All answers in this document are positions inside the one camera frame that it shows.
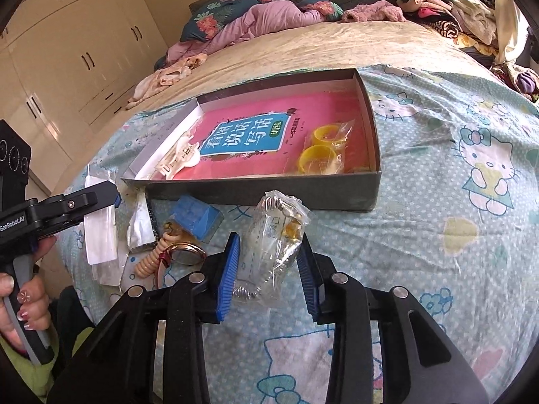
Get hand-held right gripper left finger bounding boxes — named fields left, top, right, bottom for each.
left=46, top=231, right=242, bottom=404

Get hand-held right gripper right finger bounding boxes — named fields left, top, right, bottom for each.
left=296, top=233, right=491, bottom=404

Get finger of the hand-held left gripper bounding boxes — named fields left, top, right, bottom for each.
left=27, top=181, right=121, bottom=220
left=40, top=214, right=87, bottom=239

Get white earring card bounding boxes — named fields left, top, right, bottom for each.
left=84, top=172, right=123, bottom=287

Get dark red strap wristwatch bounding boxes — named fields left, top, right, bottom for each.
left=154, top=242, right=207, bottom=291

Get bagged silver bracelet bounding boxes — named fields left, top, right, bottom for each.
left=233, top=189, right=313, bottom=304

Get peach spiral hair tie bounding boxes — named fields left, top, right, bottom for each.
left=134, top=219, right=182, bottom=279

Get grey cardboard box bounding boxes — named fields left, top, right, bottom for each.
left=121, top=67, right=383, bottom=213

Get person's left forearm green sleeve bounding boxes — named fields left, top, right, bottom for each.
left=0, top=337, right=56, bottom=401

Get person's left hand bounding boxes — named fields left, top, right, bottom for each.
left=0, top=236, right=58, bottom=352

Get blue plastic box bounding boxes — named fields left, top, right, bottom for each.
left=173, top=196, right=224, bottom=243

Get white crumpled packet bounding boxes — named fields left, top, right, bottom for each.
left=126, top=189, right=159, bottom=254

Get white hair claw clip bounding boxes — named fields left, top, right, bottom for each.
left=155, top=132, right=204, bottom=181

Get bag of yellow rings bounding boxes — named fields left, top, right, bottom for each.
left=290, top=120, right=358, bottom=176

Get cartoon cat print blanket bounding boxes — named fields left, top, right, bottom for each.
left=55, top=65, right=539, bottom=404

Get cream wardrobe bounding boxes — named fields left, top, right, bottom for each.
left=0, top=0, right=170, bottom=179

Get cream pink garment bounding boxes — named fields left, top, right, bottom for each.
left=126, top=53, right=210, bottom=110

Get pink book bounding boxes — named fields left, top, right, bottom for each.
left=175, top=88, right=371, bottom=177

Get floral dark blue quilt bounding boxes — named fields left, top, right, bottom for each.
left=181, top=0, right=344, bottom=43

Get beige bedspread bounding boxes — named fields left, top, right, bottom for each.
left=126, top=21, right=502, bottom=114

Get purple quilt and pillows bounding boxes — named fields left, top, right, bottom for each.
left=166, top=0, right=325, bottom=64

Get pink fuzzy garment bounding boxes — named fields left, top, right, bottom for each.
left=341, top=1, right=407, bottom=24

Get pile of clothes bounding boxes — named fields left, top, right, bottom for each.
left=393, top=0, right=539, bottom=102

